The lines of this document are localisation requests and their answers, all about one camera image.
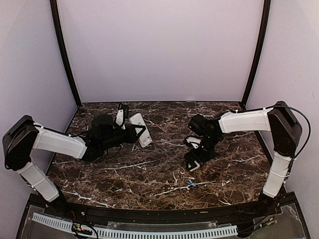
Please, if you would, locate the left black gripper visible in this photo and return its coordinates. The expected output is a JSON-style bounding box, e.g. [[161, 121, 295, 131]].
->
[[101, 124, 146, 151]]

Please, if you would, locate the left black frame post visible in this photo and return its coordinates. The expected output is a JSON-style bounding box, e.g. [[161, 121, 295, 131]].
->
[[50, 0, 82, 108]]

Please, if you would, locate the right black frame post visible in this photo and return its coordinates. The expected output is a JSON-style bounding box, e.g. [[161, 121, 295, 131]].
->
[[240, 0, 271, 109]]

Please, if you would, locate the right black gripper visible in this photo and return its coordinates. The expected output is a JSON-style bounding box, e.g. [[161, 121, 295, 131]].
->
[[184, 134, 220, 170]]

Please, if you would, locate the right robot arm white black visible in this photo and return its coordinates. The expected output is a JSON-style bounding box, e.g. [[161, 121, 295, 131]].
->
[[184, 101, 312, 216]]

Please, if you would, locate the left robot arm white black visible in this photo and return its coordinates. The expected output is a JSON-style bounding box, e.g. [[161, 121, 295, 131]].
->
[[2, 115, 147, 217]]

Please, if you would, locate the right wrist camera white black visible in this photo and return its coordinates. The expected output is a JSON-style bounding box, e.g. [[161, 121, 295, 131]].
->
[[183, 135, 201, 149]]

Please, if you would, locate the black front rail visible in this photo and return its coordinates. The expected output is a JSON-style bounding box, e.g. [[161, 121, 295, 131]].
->
[[21, 192, 305, 225]]

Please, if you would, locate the black frame post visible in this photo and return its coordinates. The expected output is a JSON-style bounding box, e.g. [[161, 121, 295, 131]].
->
[[50, 0, 82, 108], [240, 0, 271, 109]]

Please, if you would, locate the white slotted cable duct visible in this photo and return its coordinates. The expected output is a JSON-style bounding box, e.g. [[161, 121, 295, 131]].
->
[[31, 212, 238, 239]]

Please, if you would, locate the white battery cover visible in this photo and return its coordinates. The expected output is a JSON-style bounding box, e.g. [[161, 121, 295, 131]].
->
[[187, 161, 200, 172]]

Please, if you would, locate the white remote control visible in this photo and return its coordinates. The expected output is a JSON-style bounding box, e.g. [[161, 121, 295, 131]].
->
[[129, 113, 152, 148]]

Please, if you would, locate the clear acrylic plate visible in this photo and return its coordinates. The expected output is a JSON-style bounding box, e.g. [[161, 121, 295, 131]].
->
[[107, 221, 218, 232]]

